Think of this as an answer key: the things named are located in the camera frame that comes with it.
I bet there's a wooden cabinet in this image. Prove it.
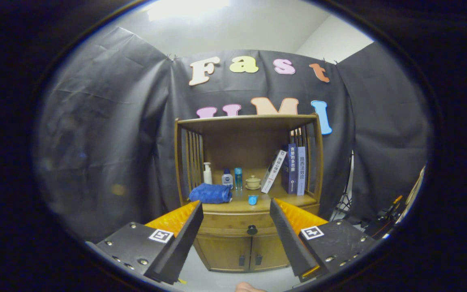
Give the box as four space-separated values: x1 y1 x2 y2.
174 114 324 272

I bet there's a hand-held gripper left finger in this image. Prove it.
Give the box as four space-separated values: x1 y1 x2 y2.
86 200 204 284

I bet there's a blue rolled towel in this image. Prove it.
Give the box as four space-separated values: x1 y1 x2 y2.
189 183 233 204

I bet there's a lavender book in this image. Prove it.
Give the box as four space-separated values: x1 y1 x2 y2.
297 146 306 196

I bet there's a dark blue book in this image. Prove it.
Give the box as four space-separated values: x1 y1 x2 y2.
281 143 298 195

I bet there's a white book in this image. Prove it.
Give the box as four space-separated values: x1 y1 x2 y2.
261 150 287 194

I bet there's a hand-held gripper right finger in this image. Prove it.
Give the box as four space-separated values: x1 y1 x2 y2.
270 198 376 283

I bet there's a wooden countertop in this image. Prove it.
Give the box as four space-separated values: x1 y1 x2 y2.
185 187 318 213

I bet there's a wooden cabinet door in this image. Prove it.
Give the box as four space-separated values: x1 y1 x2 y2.
250 233 291 270
195 235 252 272

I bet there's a black tripod stand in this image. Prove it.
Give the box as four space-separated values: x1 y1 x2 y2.
331 152 356 221

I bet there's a black tool with orange tip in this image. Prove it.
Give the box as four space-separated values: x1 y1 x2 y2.
377 195 403 223

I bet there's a beige bag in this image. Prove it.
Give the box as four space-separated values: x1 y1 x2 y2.
396 165 426 223

